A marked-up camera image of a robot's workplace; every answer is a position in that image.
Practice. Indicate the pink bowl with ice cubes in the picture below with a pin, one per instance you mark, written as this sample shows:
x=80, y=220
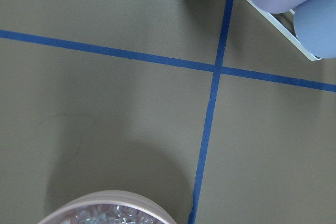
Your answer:
x=111, y=206

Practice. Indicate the light blue cup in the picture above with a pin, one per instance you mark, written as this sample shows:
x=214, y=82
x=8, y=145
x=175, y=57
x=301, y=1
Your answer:
x=314, y=24

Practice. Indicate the white wire cup rack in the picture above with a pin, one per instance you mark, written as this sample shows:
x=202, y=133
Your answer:
x=284, y=31

